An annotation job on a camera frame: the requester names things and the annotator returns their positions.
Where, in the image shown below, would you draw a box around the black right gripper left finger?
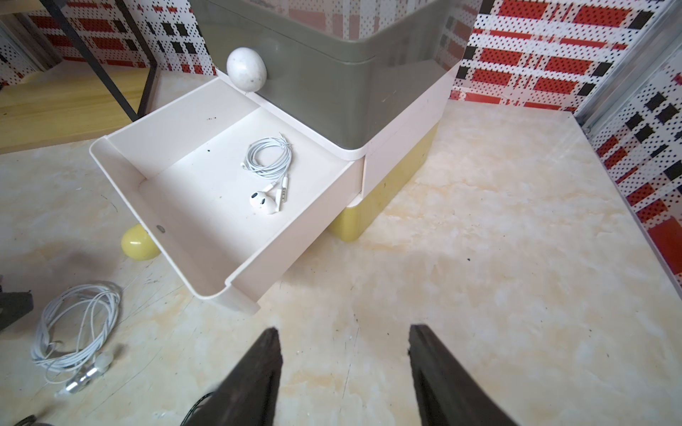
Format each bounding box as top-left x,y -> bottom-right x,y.
186,328 -> 282,425

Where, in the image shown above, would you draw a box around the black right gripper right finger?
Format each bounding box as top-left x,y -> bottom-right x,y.
408,324 -> 515,425

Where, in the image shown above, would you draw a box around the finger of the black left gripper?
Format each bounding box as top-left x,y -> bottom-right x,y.
0,292 -> 34,330

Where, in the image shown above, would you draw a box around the white earphones top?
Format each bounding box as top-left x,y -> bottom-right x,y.
30,282 -> 123,397

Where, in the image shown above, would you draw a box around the white earphones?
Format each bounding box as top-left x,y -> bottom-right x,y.
30,282 -> 123,397
241,134 -> 293,216

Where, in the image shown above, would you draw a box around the white drawer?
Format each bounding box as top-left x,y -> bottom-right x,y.
90,70 -> 456,313

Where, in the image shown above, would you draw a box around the three-tier plastic drawer cabinet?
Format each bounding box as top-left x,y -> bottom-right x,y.
90,1 -> 477,313

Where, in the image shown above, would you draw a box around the wooden three-tier shelf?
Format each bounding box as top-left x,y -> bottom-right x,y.
1,1 -> 158,154

